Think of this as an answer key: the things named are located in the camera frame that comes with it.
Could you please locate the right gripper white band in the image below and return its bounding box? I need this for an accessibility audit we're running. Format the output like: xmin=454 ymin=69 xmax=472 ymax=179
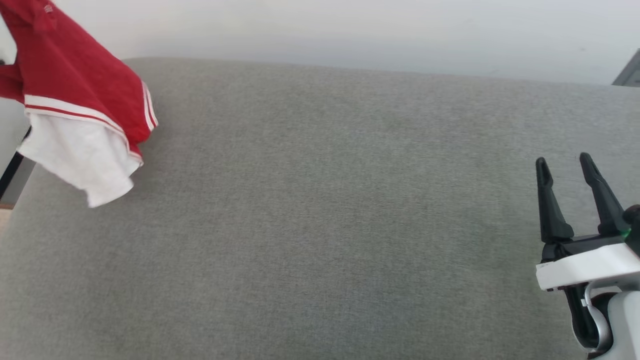
xmin=535 ymin=152 xmax=640 ymax=292

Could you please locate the red and white basketball jersey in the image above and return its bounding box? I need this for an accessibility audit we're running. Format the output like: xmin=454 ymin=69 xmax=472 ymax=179
xmin=0 ymin=0 xmax=159 ymax=208

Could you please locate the grey angled board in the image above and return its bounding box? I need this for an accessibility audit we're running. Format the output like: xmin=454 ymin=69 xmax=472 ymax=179
xmin=612 ymin=48 xmax=640 ymax=88

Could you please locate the black framed panel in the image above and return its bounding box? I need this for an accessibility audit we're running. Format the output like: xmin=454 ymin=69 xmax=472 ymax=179
xmin=0 ymin=126 xmax=34 ymax=202

